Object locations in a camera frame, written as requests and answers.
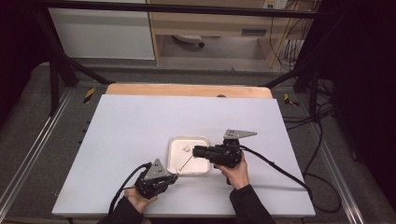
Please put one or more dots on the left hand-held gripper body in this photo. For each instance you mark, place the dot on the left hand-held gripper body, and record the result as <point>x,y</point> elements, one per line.
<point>152,185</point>

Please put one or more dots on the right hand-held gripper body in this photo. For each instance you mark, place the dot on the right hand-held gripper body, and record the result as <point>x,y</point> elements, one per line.
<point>225,154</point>

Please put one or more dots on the square metal tray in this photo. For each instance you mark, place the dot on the square metal tray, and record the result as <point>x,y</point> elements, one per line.
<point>177,154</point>

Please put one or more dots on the person's left hand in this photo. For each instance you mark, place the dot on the person's left hand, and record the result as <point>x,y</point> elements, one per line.
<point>138,200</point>

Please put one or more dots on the person's right hand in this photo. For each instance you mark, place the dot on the person's right hand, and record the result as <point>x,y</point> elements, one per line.
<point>238,175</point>

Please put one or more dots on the wooden table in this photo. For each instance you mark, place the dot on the wooden table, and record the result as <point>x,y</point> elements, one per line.
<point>186,90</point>

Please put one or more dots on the chair base with caster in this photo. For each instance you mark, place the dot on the chair base with caster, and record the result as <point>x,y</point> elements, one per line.
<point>190,39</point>

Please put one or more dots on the light wooden desk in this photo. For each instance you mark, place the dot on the light wooden desk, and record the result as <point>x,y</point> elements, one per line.
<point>211,23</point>

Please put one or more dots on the white cabinet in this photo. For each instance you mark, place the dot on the white cabinet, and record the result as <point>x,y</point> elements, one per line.
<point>102,34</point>

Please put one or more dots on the black curtain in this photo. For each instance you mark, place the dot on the black curtain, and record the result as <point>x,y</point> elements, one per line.
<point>364,77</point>
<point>17,46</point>

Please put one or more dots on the black metal frame stand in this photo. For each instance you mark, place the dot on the black metal frame stand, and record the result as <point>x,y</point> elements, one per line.
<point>308,77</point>
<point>57,62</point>

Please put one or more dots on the aluminium floor rail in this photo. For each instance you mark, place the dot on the aluminium floor rail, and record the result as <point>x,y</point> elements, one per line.
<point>37,146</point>
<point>337,174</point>

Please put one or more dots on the black metal frame bar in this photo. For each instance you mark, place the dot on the black metal frame bar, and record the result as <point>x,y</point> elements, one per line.
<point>186,9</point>

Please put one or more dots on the white wall socket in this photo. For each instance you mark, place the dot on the white wall socket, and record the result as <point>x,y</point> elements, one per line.
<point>275,3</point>

